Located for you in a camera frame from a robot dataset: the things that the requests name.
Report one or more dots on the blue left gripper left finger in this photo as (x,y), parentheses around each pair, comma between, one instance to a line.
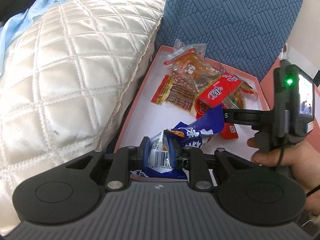
(145,148)

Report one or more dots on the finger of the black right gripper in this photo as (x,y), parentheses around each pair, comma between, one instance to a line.
(247,117)

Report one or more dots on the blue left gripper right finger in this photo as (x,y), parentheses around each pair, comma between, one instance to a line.
(175,152)

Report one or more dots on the blue spicy cabbage snack packet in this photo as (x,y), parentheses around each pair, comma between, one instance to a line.
(159,159)

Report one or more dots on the red label snack packet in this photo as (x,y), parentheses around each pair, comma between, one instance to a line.
(219,89)

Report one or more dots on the clear orange tofu snack packet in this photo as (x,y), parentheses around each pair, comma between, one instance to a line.
(188,67)

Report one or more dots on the person's right hand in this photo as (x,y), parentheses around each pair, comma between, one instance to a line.
(302,158)

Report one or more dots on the brown square snack packet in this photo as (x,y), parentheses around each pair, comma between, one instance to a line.
(238,98)

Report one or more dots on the red round-logo snack packet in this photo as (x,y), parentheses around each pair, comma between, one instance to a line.
(211,120)

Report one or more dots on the brown strips red-edged packet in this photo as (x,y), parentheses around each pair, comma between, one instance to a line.
(169,91)

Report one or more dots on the pink shallow box lid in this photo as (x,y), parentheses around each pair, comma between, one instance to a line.
(146,119)

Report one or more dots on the blue textured cushion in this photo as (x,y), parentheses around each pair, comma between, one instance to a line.
(245,34)

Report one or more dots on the light blue cloth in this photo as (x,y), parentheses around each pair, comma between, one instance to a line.
(19,23)

